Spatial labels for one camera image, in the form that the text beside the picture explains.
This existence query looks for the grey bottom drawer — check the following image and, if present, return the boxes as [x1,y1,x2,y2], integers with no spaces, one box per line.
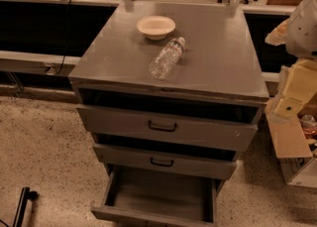
[91,167,216,227]

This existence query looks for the grey drawer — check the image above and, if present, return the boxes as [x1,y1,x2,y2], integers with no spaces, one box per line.
[91,167,216,227]
[93,144,237,180]
[77,104,258,152]

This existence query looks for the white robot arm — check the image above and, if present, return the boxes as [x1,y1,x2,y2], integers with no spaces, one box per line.
[264,0,317,119]

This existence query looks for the grey drawer cabinet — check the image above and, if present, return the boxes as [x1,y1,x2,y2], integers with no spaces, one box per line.
[67,0,270,172]

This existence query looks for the grey top drawer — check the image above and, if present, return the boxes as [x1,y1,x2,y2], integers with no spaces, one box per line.
[77,104,258,152]

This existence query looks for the grey middle drawer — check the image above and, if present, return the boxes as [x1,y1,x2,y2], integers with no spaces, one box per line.
[93,144,237,180]

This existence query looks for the clear plastic water bottle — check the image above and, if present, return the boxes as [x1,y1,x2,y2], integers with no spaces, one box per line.
[149,37,185,80]

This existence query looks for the white paper bowl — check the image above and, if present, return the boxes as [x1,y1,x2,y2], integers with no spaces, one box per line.
[137,16,175,41]

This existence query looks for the cardboard box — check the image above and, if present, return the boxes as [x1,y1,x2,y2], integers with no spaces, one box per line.
[265,100,317,188]

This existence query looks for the black bar object on floor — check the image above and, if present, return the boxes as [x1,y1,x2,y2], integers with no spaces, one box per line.
[13,186,39,227]

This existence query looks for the black cable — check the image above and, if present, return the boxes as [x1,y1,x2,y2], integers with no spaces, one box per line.
[53,0,84,76]

